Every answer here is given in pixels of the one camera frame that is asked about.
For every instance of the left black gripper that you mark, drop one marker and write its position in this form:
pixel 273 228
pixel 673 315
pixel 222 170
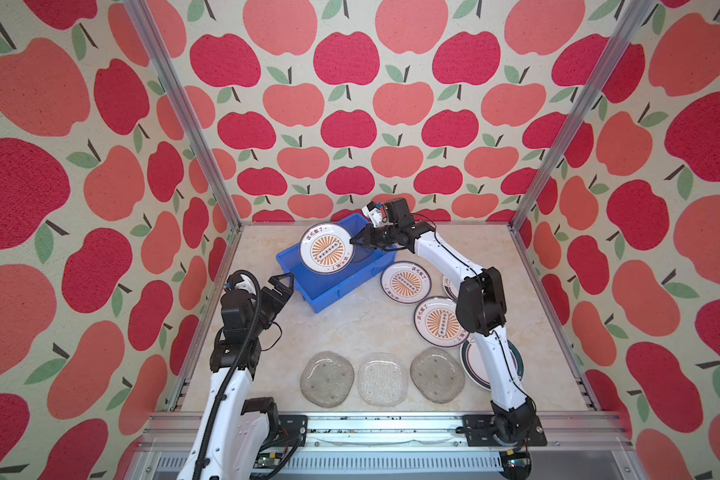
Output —
pixel 278 302

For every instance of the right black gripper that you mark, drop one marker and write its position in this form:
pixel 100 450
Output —
pixel 365 238

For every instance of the sunburst plate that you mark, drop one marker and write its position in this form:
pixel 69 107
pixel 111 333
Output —
pixel 406 282
pixel 436 322
pixel 326 248

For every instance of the clear glass plate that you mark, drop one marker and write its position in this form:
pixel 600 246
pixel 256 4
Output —
pixel 437 375
pixel 327 379
pixel 382 379

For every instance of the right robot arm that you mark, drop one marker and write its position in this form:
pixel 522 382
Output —
pixel 480 308

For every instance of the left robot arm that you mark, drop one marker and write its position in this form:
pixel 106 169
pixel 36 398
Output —
pixel 234 427

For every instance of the blue plastic bin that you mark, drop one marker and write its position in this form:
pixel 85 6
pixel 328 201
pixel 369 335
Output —
pixel 321 291

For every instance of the green striped plate far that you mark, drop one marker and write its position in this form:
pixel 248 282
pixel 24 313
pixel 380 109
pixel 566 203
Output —
pixel 449 288

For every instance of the green striped plate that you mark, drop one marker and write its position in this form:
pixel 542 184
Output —
pixel 473 365
pixel 449 288

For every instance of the green striped plate near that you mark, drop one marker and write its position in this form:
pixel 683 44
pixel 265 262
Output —
pixel 473 365

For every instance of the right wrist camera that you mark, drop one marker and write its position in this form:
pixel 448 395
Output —
pixel 375 213

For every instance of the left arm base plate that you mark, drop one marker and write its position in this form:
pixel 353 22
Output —
pixel 290 429

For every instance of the front aluminium rail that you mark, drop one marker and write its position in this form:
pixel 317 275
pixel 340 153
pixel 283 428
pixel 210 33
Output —
pixel 416 445

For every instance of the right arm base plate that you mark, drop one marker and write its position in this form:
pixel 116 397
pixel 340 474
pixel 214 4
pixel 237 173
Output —
pixel 486 431

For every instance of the left aluminium frame post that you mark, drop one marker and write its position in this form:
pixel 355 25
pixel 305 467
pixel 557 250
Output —
pixel 149 34

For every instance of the aluminium frame post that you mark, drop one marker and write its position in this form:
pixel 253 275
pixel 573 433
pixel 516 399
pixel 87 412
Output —
pixel 626 28
pixel 149 34

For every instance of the right aluminium frame post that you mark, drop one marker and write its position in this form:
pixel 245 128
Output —
pixel 626 28

